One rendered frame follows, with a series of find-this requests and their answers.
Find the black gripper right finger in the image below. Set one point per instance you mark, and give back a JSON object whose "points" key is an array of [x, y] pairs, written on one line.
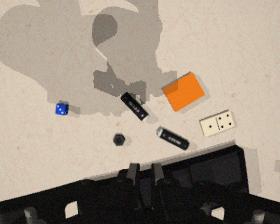
{"points": [[179, 204]]}

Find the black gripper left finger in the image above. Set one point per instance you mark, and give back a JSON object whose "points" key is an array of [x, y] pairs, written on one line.
{"points": [[48, 206]]}

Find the blue die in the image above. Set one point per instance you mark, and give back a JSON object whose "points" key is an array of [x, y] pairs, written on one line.
{"points": [[61, 109]]}

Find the black rack of three labelled bins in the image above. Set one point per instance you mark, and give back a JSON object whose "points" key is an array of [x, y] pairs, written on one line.
{"points": [[229, 171]]}

